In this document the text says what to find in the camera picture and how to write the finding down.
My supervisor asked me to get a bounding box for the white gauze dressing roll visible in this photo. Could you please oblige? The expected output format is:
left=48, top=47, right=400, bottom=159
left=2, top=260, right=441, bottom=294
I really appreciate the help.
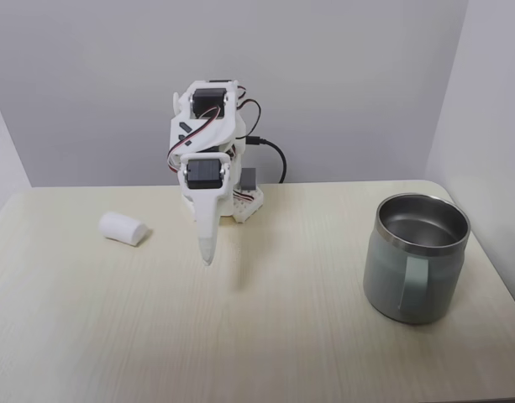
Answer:
left=97, top=211, right=153, bottom=247

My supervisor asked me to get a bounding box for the red black servo wire loop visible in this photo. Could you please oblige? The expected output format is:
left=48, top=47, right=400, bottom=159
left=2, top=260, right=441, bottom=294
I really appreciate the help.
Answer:
left=235, top=86, right=263, bottom=139

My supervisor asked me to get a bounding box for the black usb power cable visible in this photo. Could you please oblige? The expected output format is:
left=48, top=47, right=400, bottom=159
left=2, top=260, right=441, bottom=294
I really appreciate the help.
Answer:
left=246, top=136, right=288, bottom=185

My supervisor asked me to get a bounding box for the green steel mug with handle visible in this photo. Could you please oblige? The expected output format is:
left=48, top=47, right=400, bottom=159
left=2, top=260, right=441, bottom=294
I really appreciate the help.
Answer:
left=363, top=192, right=471, bottom=327

